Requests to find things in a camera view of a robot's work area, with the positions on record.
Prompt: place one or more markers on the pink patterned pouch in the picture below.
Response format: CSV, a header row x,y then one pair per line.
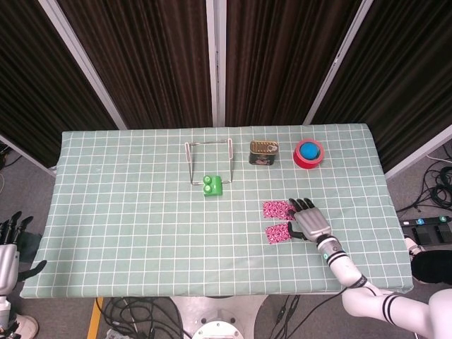
x,y
275,209
277,233

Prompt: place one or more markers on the blue ball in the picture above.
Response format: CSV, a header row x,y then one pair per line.
x,y
309,150

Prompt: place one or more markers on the green white checked tablecloth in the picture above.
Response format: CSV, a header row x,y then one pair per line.
x,y
123,229

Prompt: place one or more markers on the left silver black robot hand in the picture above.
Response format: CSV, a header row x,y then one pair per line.
x,y
8,261

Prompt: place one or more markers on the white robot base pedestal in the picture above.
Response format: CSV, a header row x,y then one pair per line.
x,y
215,314

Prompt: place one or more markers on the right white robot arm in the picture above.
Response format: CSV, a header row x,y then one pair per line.
x,y
346,268

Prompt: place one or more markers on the black trouser leg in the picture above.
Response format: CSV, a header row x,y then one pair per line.
x,y
432,266

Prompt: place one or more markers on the dark fabric partition panel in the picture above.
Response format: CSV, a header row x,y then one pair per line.
x,y
282,53
148,53
406,88
35,88

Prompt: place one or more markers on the dark green luncheon meat can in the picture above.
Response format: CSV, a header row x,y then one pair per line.
x,y
263,159

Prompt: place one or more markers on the red tape roll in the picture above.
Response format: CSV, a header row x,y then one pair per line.
x,y
307,164

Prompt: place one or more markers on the black foot pedal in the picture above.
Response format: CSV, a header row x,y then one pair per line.
x,y
444,233
423,234

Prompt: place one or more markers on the green toy building block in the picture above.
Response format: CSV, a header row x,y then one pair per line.
x,y
217,189

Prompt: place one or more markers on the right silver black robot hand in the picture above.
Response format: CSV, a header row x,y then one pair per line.
x,y
312,222

